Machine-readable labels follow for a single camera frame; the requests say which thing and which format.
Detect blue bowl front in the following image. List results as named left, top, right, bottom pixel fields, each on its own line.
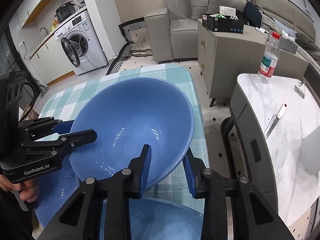
left=69, top=77, right=195, bottom=188

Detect blue bowl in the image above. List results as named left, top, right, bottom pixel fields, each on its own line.
left=99, top=196, right=203, bottom=240
left=34, top=156, right=80, bottom=227
left=69, top=77, right=195, bottom=188

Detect white kitchen counter cabinets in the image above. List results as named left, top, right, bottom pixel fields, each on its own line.
left=24, top=33, right=75, bottom=85

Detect left hand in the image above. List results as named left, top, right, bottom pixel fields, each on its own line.
left=0, top=174, right=40, bottom=203

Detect teal checked tablecloth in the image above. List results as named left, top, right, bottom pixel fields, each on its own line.
left=32, top=63, right=211, bottom=215

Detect blue bowl back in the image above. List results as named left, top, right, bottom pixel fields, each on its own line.
left=99, top=196, right=203, bottom=240

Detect blue bowl right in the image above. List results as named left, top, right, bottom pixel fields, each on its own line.
left=34, top=156, right=80, bottom=227

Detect white washing machine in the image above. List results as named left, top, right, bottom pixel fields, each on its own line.
left=55, top=9, right=108, bottom=76

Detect white marble coffee table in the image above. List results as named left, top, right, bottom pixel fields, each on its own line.
left=230, top=73, right=319, bottom=226

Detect knife on table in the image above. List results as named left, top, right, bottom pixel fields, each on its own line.
left=264, top=102, right=287, bottom=139

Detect white electric kettle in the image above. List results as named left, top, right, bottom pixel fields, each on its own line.
left=301, top=126, right=320, bottom=176

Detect black patterned floor mat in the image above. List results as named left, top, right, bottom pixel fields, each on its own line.
left=106, top=17, right=152, bottom=75

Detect black rice cooker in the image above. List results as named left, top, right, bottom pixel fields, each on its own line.
left=55, top=2, right=75, bottom=23

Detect grey side cabinet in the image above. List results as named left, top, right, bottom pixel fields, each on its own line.
left=197, top=18, right=309, bottom=99

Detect plastic water bottle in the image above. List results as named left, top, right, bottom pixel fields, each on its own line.
left=258, top=31, right=281, bottom=83

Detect grey sofa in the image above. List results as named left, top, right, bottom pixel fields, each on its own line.
left=145, top=0, right=316, bottom=62

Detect black box on cabinet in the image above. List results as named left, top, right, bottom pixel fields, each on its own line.
left=202, top=14, right=245, bottom=34

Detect grey cushion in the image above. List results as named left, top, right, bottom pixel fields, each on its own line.
left=206, top=0, right=247, bottom=14

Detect black cable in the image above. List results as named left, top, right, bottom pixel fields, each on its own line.
left=18, top=81, right=37, bottom=113

